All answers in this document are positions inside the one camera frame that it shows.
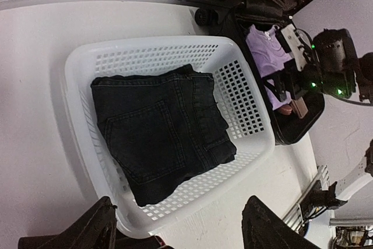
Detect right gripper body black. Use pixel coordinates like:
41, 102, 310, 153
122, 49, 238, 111
281, 62, 350, 100

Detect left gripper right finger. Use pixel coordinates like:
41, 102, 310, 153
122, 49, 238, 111
241, 195, 317, 249

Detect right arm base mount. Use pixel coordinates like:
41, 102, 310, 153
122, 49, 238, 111
300, 180, 347, 220

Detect brown leather wallet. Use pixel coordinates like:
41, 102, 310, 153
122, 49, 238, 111
290, 97, 308, 119

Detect aluminium front rail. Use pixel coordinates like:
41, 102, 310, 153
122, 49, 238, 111
283, 165, 330, 233

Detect white perforated plastic basket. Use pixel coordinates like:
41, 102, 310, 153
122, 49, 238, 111
65, 36, 275, 239

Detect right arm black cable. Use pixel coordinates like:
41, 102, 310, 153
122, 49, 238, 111
294, 29, 373, 107

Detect black jeans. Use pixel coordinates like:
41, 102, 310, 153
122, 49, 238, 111
90, 65, 237, 207

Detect black ribbed hard suitcase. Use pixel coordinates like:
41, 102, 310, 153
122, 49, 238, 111
193, 0, 350, 146

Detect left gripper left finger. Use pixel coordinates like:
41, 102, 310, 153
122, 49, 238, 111
19, 197, 117, 249

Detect small round pink tin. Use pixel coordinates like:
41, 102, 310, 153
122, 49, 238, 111
277, 104, 293, 115

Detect black pink small suitcase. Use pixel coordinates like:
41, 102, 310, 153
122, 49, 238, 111
115, 236, 173, 249

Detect purple shirt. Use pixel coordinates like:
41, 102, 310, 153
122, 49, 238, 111
245, 24, 292, 111

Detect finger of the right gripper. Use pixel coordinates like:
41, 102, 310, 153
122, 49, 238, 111
263, 75, 287, 102

